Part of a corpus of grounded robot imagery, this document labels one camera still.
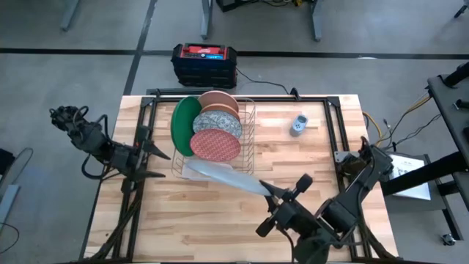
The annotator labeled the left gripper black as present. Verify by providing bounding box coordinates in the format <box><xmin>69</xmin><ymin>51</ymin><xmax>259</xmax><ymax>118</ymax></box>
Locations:
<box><xmin>119</xmin><ymin>126</ymin><xmax>172</xmax><ymax>183</ymax></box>

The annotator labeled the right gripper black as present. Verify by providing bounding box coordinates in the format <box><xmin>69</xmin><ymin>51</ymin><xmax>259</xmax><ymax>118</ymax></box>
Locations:
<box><xmin>255</xmin><ymin>173</ymin><xmax>320</xmax><ymax>238</ymax></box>

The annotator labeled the green round plate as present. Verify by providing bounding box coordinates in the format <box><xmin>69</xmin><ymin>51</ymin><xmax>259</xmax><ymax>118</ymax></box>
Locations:
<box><xmin>170</xmin><ymin>95</ymin><xmax>203</xmax><ymax>158</ymax></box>

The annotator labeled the pale grey round plate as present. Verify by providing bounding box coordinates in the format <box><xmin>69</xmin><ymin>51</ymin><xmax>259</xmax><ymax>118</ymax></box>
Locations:
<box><xmin>185</xmin><ymin>158</ymin><xmax>273</xmax><ymax>198</ymax></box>

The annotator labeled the white plate blue floral print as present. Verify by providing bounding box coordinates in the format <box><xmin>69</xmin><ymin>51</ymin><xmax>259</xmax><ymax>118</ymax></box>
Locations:
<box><xmin>192</xmin><ymin>110</ymin><xmax>243</xmax><ymax>139</ymax></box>

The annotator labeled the beige round plate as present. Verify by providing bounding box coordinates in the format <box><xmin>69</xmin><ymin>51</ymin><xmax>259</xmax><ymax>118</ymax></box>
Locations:
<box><xmin>197</xmin><ymin>89</ymin><xmax>240</xmax><ymax>113</ymax></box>
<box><xmin>200</xmin><ymin>103</ymin><xmax>241</xmax><ymax>122</ymax></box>

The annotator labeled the red patterned plate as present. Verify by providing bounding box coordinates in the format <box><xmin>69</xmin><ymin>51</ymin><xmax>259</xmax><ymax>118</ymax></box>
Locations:
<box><xmin>189</xmin><ymin>128</ymin><xmax>242</xmax><ymax>163</ymax></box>

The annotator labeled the small grey cup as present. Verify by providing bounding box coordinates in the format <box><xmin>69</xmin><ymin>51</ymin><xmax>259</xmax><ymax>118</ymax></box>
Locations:
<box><xmin>289</xmin><ymin>114</ymin><xmax>309</xmax><ymax>138</ymax></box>

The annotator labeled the red black power station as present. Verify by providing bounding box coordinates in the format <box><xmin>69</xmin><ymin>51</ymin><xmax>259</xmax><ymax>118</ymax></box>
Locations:
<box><xmin>170</xmin><ymin>43</ymin><xmax>238</xmax><ymax>90</ymax></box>

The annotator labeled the white paper manual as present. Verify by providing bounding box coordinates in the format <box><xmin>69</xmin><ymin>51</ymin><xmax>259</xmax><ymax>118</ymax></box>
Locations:
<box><xmin>387</xmin><ymin>153</ymin><xmax>432</xmax><ymax>202</ymax></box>

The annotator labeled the black case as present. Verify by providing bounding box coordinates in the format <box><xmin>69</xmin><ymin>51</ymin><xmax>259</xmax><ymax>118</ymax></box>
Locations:
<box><xmin>0</xmin><ymin>147</ymin><xmax>34</xmax><ymax>191</ymax></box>

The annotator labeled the black stand crossbar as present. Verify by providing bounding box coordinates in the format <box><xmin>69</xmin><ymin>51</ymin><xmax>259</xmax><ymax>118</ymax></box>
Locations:
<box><xmin>380</xmin><ymin>150</ymin><xmax>469</xmax><ymax>197</ymax></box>

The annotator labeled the light grey panel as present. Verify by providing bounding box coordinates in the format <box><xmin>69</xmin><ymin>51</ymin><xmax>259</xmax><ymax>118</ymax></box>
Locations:
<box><xmin>0</xmin><ymin>184</ymin><xmax>21</xmax><ymax>230</ymax></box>

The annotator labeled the grey table leg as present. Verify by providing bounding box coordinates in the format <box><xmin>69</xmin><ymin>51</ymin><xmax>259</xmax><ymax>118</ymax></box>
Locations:
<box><xmin>311</xmin><ymin>0</ymin><xmax>325</xmax><ymax>42</ymax></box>
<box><xmin>199</xmin><ymin>0</ymin><xmax>214</xmax><ymax>40</ymax></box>
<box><xmin>59</xmin><ymin>0</ymin><xmax>81</xmax><ymax>32</ymax></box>

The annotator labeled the black equipment box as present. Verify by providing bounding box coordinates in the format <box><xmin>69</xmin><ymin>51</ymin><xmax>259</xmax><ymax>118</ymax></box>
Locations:
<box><xmin>215</xmin><ymin>0</ymin><xmax>258</xmax><ymax>13</ymax></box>

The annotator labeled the black side table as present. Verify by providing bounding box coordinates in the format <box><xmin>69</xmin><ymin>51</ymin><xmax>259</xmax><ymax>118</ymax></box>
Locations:
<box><xmin>426</xmin><ymin>61</ymin><xmax>469</xmax><ymax>213</ymax></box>

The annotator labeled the metal arm base bracket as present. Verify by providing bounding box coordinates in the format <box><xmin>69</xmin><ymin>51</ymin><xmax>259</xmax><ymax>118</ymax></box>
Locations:
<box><xmin>333</xmin><ymin>150</ymin><xmax>362</xmax><ymax>164</ymax></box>

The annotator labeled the metal wire dish rack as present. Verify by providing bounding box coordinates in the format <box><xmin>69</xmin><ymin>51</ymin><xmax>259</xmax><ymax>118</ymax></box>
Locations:
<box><xmin>171</xmin><ymin>96</ymin><xmax>256</xmax><ymax>180</ymax></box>

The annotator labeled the black aluminium table frame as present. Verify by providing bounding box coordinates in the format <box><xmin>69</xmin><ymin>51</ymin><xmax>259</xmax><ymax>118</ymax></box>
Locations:
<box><xmin>78</xmin><ymin>94</ymin><xmax>400</xmax><ymax>264</ymax></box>

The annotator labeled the black power cable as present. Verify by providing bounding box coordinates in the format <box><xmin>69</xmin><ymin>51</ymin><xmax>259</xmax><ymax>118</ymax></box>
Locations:
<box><xmin>235</xmin><ymin>67</ymin><xmax>294</xmax><ymax>95</ymax></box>

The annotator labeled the thin black cable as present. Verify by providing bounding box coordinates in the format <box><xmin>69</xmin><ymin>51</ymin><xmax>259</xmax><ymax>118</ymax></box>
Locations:
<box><xmin>388</xmin><ymin>113</ymin><xmax>443</xmax><ymax>147</ymax></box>

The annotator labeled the black floor cable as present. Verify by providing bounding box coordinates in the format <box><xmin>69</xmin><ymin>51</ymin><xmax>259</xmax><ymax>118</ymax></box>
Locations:
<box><xmin>0</xmin><ymin>222</ymin><xmax>20</xmax><ymax>254</ymax></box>

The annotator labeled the yellow cable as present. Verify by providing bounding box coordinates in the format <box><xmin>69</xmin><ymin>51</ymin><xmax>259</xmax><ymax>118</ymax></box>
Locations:
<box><xmin>362</xmin><ymin>94</ymin><xmax>430</xmax><ymax>142</ymax></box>

